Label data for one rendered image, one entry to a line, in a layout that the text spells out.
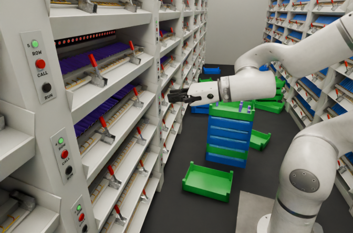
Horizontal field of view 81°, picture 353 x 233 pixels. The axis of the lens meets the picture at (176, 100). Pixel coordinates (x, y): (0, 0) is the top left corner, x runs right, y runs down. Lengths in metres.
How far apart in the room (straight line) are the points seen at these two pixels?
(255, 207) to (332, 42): 0.70
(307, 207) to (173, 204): 0.84
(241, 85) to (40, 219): 0.58
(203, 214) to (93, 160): 0.88
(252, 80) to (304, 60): 0.14
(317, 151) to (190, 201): 0.94
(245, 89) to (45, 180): 0.54
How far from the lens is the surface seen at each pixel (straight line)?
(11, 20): 0.41
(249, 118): 1.47
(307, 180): 0.63
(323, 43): 0.59
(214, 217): 1.37
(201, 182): 1.53
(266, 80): 0.66
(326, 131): 0.72
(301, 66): 0.60
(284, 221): 0.83
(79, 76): 0.63
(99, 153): 0.67
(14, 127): 0.46
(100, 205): 0.79
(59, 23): 0.48
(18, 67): 0.41
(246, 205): 1.02
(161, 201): 1.42
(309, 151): 0.64
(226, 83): 0.65
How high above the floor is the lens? 1.08
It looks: 24 degrees down
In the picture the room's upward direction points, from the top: straight up
